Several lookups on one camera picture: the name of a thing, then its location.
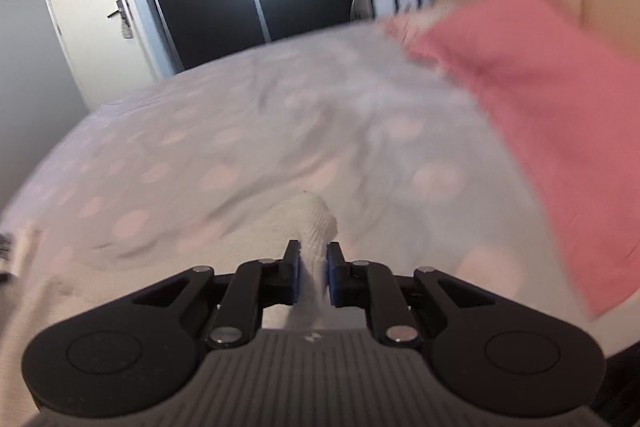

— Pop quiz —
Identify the grey bedspread with pink dots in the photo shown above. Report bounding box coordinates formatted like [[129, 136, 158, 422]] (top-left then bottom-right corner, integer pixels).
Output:
[[0, 14, 601, 333]]

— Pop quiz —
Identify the pink pillow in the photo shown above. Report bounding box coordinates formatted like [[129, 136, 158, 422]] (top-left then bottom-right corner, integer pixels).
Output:
[[380, 0, 640, 320]]

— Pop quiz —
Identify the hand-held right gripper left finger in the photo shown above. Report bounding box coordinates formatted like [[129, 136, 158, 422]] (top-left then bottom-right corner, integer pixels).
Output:
[[132, 240, 303, 349]]

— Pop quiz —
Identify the metal door handle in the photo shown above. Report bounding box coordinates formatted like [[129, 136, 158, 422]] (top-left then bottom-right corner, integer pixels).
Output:
[[106, 0, 134, 38]]

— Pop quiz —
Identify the white knitted garment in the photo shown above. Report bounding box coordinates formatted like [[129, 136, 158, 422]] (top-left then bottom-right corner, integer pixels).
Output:
[[0, 191, 371, 427]]

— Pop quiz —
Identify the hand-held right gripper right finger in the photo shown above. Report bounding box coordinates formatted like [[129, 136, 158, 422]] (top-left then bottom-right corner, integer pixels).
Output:
[[326, 241, 496, 348]]

